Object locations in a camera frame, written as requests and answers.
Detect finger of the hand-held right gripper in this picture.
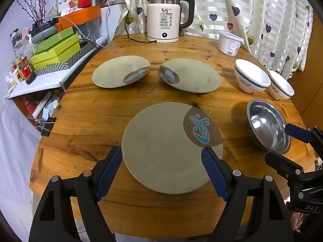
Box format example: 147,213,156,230
285,123,323,147
264,151,307,182

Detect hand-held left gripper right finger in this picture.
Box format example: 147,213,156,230
201,147,294,242

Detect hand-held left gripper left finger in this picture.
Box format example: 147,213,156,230
28,145,123,242

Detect stainless steel bowl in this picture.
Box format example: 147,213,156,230
246,98,291,155

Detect white bowl with blue stripe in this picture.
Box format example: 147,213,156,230
268,70,295,101
234,59,271,94

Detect grey plate with blue print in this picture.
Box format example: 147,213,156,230
121,102,224,194
158,58,222,94
92,55,151,89

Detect black binder clip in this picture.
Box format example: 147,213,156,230
40,117,57,137

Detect small red jar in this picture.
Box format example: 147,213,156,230
23,97,36,114

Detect white shelf cloth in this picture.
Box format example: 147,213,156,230
4,37,106,99

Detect white plastic tub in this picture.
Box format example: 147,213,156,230
218,30,245,56

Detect zigzag patterned box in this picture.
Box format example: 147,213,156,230
33,43,94,77

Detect lime green flat box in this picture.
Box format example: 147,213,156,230
33,34,81,61
29,42,81,70

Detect dark green flat box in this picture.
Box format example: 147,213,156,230
32,27,74,53

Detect heart print curtain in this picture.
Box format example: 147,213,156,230
119,0,315,72

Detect grey handheld device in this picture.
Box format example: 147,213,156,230
30,20,60,44

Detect clear storage box orange lid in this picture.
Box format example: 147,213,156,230
54,5,101,46

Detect white electric kettle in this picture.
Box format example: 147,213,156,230
144,0,195,43

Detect purple flower branches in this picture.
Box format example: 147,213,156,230
18,0,55,23

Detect black kettle power cord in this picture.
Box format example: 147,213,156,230
125,7,152,43

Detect white cable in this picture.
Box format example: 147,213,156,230
58,16,85,39

